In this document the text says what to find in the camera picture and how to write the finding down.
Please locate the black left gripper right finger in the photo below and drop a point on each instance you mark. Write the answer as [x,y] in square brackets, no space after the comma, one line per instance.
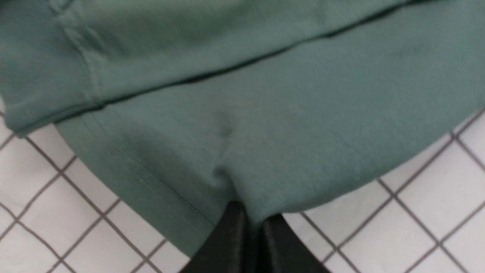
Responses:
[281,251]

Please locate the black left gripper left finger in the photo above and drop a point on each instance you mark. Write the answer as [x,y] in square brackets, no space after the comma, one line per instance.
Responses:
[224,250]

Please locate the green long-sleeved shirt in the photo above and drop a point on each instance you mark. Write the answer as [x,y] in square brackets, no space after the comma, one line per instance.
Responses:
[180,106]

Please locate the white grid tablecloth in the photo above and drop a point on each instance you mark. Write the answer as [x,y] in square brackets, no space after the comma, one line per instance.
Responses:
[426,216]

